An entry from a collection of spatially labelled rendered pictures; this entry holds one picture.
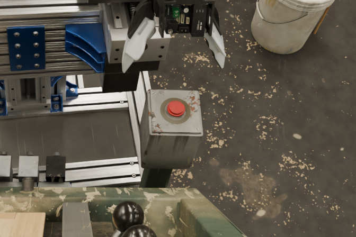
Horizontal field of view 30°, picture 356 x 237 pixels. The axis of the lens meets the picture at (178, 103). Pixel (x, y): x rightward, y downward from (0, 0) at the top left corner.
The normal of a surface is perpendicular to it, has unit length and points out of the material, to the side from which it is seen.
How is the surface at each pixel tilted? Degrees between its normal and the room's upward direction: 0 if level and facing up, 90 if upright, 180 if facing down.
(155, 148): 90
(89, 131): 0
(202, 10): 62
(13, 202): 35
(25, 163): 0
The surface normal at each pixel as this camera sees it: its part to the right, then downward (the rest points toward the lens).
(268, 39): -0.55, 0.64
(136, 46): -0.79, -0.42
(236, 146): 0.16, -0.52
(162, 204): 0.17, 0.06
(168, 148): 0.07, 0.85
